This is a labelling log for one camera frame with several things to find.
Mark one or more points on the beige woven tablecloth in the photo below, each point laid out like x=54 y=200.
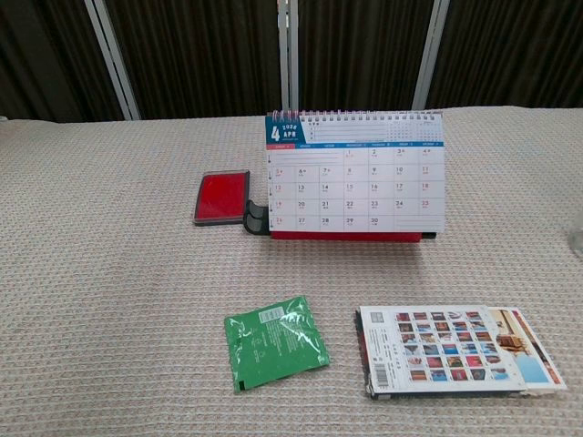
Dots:
x=114 y=296

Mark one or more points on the green foil sachet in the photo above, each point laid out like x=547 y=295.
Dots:
x=274 y=343

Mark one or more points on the postcard box with photo grid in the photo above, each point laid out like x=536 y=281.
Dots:
x=432 y=350

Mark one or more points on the grey metal partition post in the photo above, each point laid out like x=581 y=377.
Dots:
x=429 y=52
x=288 y=54
x=114 y=59

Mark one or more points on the red ink stamp pad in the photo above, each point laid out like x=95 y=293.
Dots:
x=221 y=197

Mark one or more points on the loose photo postcards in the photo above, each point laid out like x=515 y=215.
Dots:
x=524 y=348

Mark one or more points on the white desk calendar red base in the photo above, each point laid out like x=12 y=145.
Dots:
x=355 y=182

